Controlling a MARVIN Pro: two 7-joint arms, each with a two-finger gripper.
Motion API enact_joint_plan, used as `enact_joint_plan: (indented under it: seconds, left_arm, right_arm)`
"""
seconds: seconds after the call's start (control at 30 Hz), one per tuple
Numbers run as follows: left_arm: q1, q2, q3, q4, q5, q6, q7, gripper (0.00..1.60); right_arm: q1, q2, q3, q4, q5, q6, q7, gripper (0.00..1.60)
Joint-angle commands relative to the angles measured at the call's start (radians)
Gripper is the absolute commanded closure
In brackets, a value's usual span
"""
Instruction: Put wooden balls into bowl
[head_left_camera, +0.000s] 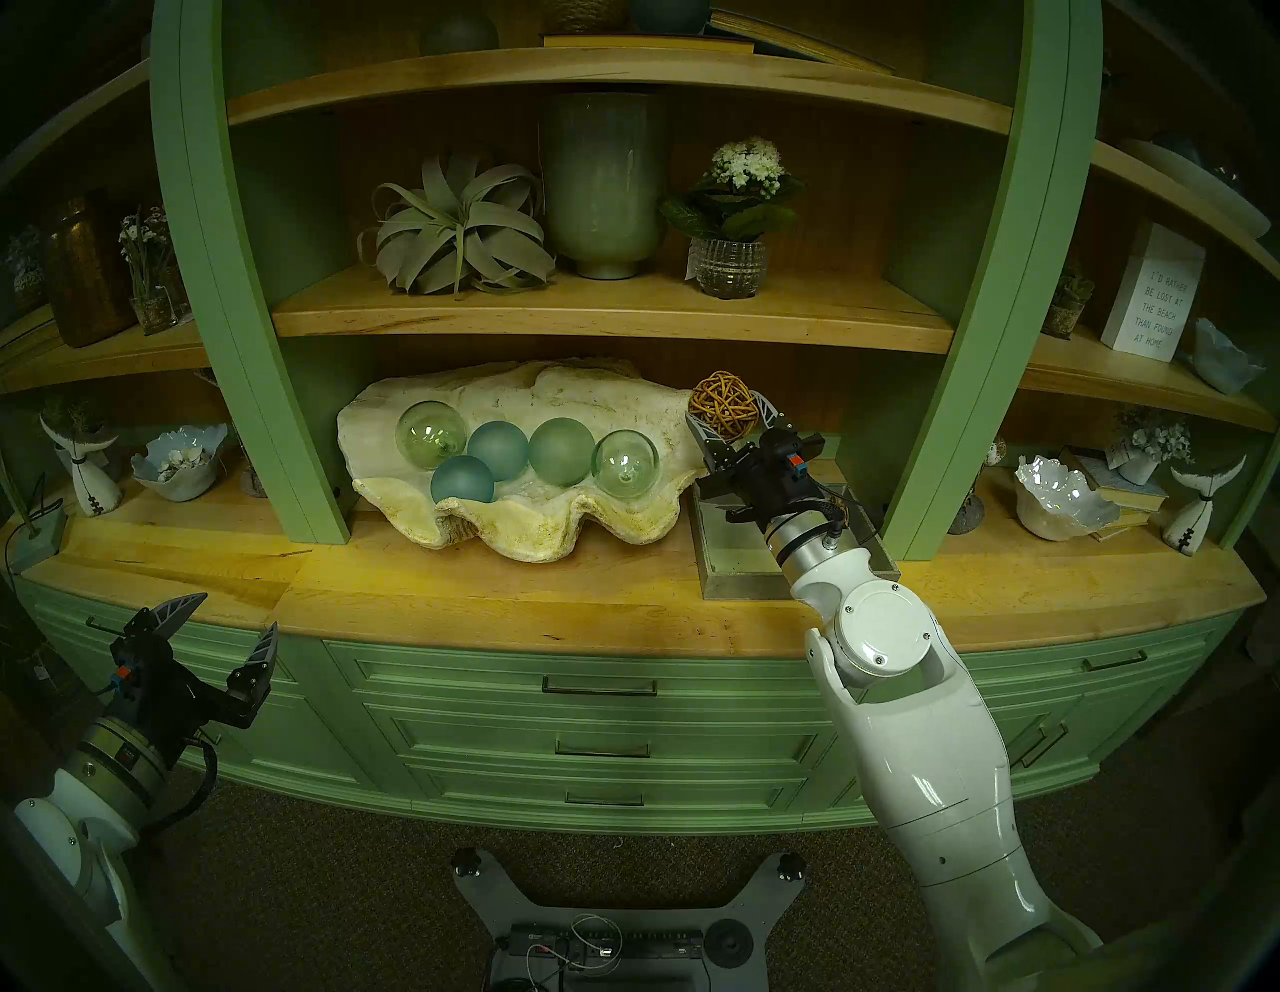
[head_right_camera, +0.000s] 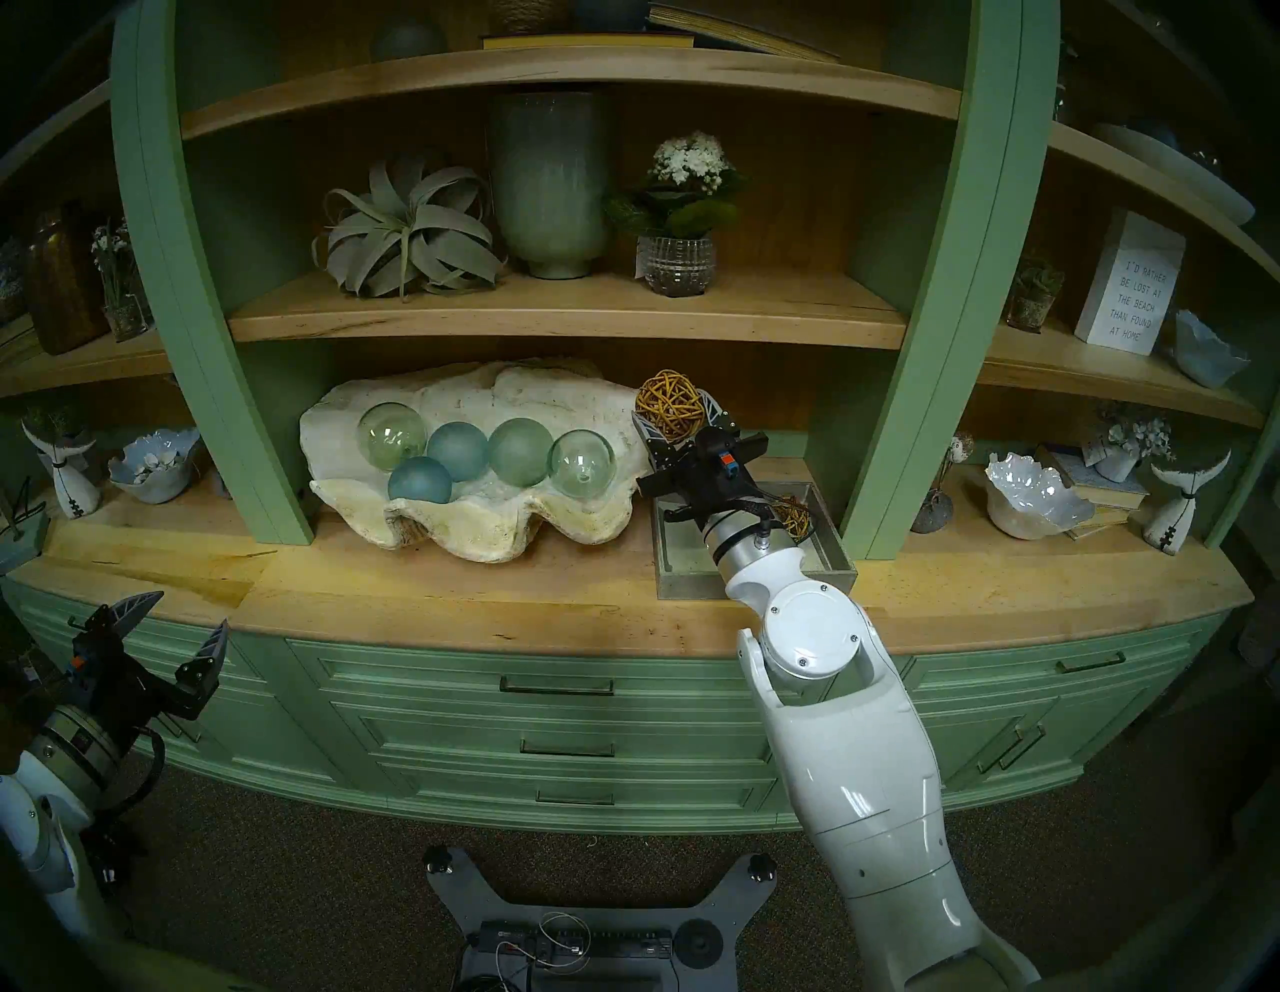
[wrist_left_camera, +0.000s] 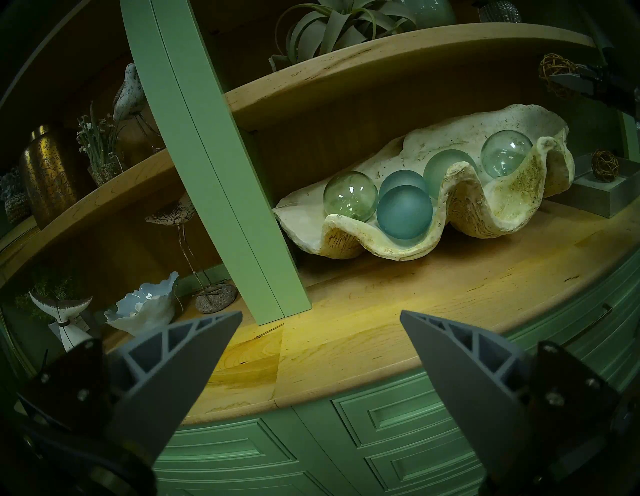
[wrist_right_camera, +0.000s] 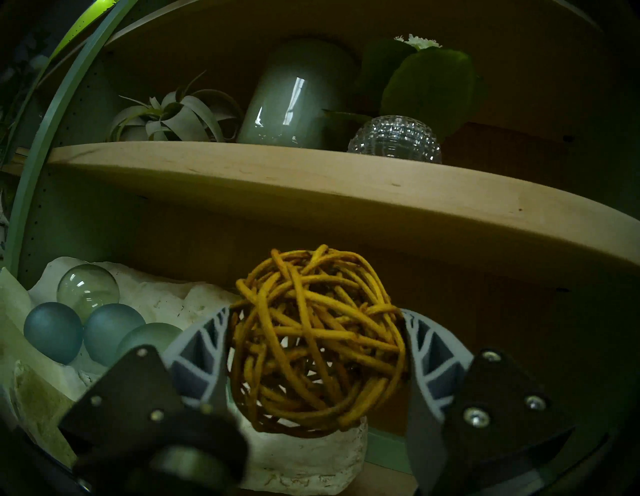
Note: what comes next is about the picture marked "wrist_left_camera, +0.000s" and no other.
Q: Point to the speckled white bird figurine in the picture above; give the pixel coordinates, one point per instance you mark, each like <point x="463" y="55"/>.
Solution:
<point x="129" y="92"/>

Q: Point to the giant clam shell bowl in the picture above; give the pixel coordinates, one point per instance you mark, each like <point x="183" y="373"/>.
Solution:
<point x="500" y="207"/>

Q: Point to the small green moss plant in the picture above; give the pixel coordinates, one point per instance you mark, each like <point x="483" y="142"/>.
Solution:
<point x="45" y="292"/>

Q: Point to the green wooden shelf cabinet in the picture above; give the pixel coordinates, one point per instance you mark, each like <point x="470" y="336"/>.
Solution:
<point x="215" y="150"/>

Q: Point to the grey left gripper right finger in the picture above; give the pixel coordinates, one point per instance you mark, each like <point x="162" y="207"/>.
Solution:
<point x="465" y="390"/>

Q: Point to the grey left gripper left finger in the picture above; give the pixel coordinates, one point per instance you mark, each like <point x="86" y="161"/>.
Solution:
<point x="165" y="380"/>

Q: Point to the grey-green air plant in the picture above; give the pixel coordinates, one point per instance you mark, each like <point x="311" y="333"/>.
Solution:
<point x="340" y="22"/>

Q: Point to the clear glass ball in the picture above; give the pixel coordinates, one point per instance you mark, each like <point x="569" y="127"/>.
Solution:
<point x="506" y="153"/>
<point x="351" y="195"/>

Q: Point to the frosted blue glass ball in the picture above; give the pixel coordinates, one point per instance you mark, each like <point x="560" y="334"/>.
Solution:
<point x="404" y="212"/>
<point x="402" y="178"/>

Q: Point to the large pale green vase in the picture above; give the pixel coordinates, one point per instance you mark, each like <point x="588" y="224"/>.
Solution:
<point x="430" y="10"/>

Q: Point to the grey square tray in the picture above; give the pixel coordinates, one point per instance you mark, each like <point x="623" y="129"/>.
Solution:
<point x="605" y="197"/>

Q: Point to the woven wicker ball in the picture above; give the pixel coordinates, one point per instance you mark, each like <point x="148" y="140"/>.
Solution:
<point x="555" y="65"/>
<point x="605" y="166"/>

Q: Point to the white ruffled ceramic bowl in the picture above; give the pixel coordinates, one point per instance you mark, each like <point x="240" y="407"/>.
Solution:
<point x="144" y="307"/>

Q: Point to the brown bird figurine stone base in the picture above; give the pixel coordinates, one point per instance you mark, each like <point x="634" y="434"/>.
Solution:
<point x="171" y="215"/>

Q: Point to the white whale tail figurine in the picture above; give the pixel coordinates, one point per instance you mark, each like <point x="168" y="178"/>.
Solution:
<point x="66" y="322"/>

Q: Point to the grey coral ornament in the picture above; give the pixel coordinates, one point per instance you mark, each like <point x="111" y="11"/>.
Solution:
<point x="17" y="202"/>

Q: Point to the bronze metal vase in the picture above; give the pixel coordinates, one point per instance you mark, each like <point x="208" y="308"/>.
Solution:
<point x="50" y="172"/>

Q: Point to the white flower plant glass pot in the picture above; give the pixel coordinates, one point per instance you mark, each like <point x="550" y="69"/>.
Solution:
<point x="500" y="11"/>

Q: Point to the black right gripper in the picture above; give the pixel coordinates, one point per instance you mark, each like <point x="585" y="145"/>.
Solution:
<point x="612" y="85"/>

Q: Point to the frosted green glass ball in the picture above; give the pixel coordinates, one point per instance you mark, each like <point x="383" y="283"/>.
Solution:
<point x="442" y="165"/>

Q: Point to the small flower plant glass pot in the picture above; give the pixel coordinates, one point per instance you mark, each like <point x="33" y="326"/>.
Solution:
<point x="101" y="157"/>

